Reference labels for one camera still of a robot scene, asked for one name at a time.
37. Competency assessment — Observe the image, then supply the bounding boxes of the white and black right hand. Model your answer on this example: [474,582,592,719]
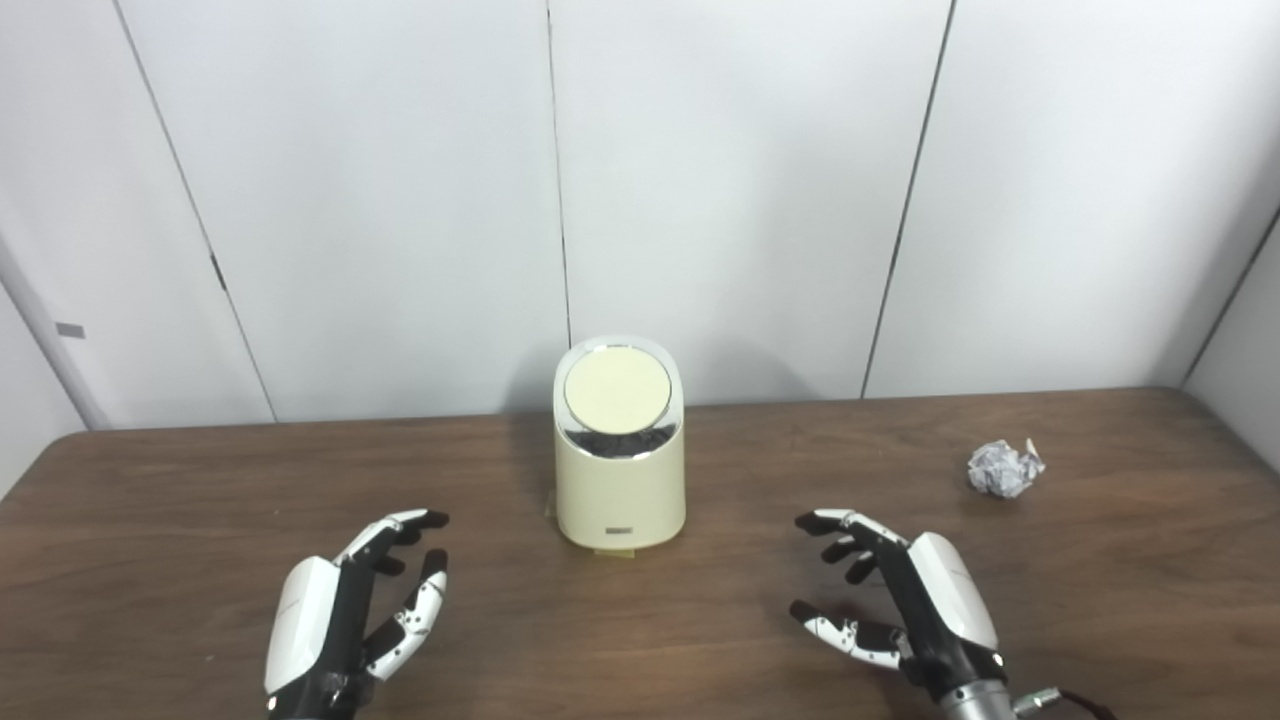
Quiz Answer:
[789,508,1006,701]

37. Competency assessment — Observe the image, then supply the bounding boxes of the white and black left hand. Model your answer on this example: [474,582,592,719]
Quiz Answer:
[263,508,451,720]

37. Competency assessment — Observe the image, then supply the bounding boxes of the white paper ball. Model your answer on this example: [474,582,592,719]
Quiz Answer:
[966,437,1047,499]

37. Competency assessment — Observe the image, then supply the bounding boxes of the cream-colored bin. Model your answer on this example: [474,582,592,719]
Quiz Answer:
[552,335,687,551]

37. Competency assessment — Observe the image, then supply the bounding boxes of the round cream bin lid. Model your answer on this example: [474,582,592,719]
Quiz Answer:
[563,343,673,435]

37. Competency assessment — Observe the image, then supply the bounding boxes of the black bin liner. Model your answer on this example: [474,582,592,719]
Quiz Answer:
[563,420,678,461]

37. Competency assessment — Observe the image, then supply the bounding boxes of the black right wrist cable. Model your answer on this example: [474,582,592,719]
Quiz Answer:
[1012,686,1116,720]

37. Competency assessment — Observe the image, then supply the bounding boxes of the white slanted post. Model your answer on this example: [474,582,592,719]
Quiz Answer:
[0,230,111,431]

